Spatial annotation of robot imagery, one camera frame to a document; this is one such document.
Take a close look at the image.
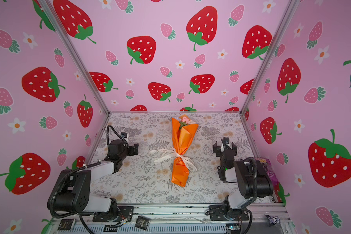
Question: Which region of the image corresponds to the purple snack bag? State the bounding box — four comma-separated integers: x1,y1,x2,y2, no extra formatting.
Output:
258,158,279,186

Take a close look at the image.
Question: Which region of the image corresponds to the black square tag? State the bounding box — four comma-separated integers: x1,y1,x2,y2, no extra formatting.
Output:
135,215,151,231
58,218,76,231

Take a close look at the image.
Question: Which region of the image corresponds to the black square tag left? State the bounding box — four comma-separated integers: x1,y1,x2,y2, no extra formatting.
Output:
58,218,76,231

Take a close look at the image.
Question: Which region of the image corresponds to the black square tag middle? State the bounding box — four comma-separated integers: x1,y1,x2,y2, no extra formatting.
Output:
135,215,151,231

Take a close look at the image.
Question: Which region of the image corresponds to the aluminium corner post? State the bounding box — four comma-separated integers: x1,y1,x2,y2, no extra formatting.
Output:
39,0,110,116
240,0,300,116

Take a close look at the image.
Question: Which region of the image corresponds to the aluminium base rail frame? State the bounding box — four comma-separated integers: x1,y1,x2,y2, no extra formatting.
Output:
46,203,297,234

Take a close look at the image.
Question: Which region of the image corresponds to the floral patterned table mat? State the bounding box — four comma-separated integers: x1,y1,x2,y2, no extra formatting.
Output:
91,112,253,204

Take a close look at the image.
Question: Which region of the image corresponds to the pink fake rose stem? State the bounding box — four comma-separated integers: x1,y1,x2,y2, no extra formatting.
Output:
179,115,196,127

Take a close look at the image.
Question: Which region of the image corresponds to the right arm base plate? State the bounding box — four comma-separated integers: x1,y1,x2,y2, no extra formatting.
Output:
205,205,250,221

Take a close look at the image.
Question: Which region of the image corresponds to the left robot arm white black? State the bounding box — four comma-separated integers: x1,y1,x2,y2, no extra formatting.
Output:
47,139,139,220

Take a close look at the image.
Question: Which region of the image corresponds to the orange wrapping paper sheet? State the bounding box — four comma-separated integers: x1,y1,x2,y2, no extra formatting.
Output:
171,117,199,187

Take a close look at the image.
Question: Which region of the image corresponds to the white ribbon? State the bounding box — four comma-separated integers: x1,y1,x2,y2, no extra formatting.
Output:
149,148,197,173

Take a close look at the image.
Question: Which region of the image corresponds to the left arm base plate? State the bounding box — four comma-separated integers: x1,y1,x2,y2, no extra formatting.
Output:
93,206,134,222

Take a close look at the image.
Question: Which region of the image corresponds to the right aluminium corner post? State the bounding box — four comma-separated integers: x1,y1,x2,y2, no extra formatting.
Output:
240,0,300,116

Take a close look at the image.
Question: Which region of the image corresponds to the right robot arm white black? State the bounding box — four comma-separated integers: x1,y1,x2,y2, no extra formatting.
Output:
206,137,274,221

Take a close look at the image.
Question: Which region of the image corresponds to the left aluminium corner post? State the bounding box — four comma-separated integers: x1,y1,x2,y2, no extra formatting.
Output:
39,0,110,116

